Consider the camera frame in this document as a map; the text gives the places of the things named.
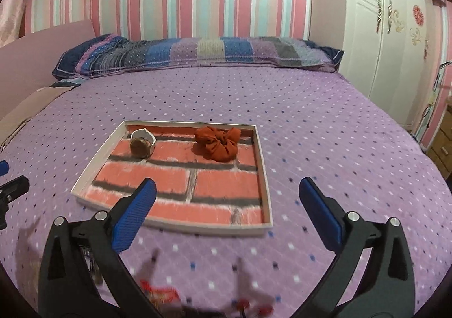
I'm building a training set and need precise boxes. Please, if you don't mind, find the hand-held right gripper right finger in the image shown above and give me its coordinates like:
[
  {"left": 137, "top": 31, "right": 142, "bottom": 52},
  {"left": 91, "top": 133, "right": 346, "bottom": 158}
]
[{"left": 298, "top": 177, "right": 415, "bottom": 318}]

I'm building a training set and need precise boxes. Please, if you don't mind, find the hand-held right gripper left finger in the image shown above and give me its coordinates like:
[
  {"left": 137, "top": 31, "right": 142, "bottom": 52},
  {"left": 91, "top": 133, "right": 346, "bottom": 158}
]
[{"left": 37, "top": 178, "right": 163, "bottom": 318}]

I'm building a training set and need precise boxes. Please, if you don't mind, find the brick pattern tray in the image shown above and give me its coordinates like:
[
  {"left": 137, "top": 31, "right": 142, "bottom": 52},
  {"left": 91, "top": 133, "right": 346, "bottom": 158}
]
[{"left": 71, "top": 120, "right": 274, "bottom": 237}]

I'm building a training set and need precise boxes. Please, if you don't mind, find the beige cloth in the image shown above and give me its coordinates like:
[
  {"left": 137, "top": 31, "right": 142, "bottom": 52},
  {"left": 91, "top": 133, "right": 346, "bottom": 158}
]
[{"left": 0, "top": 87, "right": 73, "bottom": 149}]

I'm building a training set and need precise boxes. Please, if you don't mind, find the white wristwatch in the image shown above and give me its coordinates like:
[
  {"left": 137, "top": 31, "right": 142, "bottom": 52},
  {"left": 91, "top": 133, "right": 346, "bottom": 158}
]
[{"left": 129, "top": 128, "right": 157, "bottom": 158}]

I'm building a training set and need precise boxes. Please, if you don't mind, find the purple dotted bedspread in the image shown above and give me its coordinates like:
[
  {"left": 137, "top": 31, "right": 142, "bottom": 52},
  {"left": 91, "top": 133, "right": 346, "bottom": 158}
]
[{"left": 0, "top": 66, "right": 452, "bottom": 318}]

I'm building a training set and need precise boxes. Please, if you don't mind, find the orange scrunchie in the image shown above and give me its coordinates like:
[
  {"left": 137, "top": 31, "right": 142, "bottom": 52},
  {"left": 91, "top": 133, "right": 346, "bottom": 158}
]
[{"left": 192, "top": 125, "right": 241, "bottom": 163}]

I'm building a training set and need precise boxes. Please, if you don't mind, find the pink headboard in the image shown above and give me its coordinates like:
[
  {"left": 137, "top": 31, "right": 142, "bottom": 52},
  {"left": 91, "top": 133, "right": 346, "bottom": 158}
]
[{"left": 0, "top": 19, "right": 103, "bottom": 121}]

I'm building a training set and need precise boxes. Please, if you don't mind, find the wooden cabinet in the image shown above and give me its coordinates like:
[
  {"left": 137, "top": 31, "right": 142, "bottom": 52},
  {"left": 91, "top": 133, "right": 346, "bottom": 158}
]
[{"left": 425, "top": 99, "right": 452, "bottom": 181}]

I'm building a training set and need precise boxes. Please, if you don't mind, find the white wardrobe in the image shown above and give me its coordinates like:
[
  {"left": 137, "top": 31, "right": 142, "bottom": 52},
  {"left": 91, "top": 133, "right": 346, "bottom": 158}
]
[{"left": 341, "top": 0, "right": 442, "bottom": 128}]

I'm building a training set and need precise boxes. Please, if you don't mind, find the patchwork pillow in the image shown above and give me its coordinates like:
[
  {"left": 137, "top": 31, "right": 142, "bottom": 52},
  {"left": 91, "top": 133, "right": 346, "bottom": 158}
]
[{"left": 52, "top": 34, "right": 345, "bottom": 80}]

